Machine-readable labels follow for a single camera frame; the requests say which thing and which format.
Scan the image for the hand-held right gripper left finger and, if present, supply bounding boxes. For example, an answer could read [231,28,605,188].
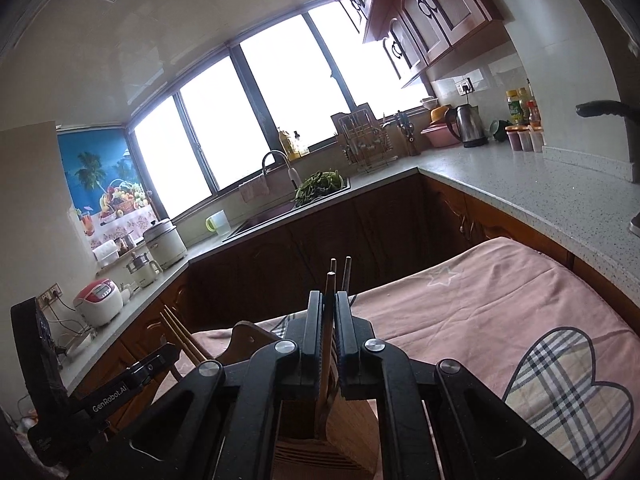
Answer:
[112,290,326,480]

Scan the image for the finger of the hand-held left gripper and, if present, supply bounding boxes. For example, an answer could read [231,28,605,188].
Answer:
[125,342,182,386]

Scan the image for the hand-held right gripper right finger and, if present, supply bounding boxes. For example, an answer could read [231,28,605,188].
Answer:
[334,290,586,480]

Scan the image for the wooden chopsticks pair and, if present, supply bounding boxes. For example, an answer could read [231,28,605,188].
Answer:
[320,271,337,411]

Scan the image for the bamboo utensil holder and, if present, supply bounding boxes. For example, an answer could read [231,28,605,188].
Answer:
[217,320,386,480]

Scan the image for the white and red rice cooker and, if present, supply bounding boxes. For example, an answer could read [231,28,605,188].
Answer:
[72,277,124,328]

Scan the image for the small white electric kettle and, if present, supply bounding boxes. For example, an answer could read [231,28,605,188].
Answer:
[125,252,163,288]

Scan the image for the large white cooker pot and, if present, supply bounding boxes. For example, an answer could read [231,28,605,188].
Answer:
[142,219,188,268]

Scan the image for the white storage box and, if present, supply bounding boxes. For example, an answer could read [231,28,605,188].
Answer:
[94,239,121,267]

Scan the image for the brown wooden base cabinets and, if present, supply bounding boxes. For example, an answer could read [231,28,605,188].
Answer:
[70,172,640,411]

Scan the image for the pink plaid-heart tablecloth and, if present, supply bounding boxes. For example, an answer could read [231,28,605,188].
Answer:
[150,236,640,480]

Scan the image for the kitchen sink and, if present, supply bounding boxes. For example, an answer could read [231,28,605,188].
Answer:
[222,180,351,243]

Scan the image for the green vegetables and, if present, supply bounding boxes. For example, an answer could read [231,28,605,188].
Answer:
[292,170,346,207]

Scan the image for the pink dish cloth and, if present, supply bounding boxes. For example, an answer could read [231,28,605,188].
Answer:
[238,176,271,203]

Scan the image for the curved metal faucet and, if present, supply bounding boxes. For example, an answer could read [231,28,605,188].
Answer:
[261,150,302,188]

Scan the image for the yellow oil bottle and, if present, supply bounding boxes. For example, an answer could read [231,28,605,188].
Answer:
[277,127,296,161]

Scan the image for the metal dish rack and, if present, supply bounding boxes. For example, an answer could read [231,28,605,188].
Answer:
[330,102,396,173]

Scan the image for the grey speckled kitchen countertop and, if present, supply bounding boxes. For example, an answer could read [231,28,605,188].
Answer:
[60,142,640,396]

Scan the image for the knife and scissors holder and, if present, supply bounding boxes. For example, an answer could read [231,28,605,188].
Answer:
[395,110,421,157]

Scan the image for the pink basin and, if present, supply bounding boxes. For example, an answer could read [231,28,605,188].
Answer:
[420,122,462,149]

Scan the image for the stainless steel kettle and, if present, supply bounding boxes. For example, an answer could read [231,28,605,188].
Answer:
[445,104,488,148]

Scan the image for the kitchen window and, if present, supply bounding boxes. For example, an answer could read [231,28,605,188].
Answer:
[127,2,436,221]

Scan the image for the yellow-green label bottle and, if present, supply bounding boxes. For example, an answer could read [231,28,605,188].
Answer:
[505,89,525,127]

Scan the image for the black range hood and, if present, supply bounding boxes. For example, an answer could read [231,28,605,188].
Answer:
[552,0,640,183]

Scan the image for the tropical fruit wall poster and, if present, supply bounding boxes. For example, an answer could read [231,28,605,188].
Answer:
[57,127,158,251]

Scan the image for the brown wooden wall cabinets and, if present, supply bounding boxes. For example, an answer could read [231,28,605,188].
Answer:
[320,0,511,88]

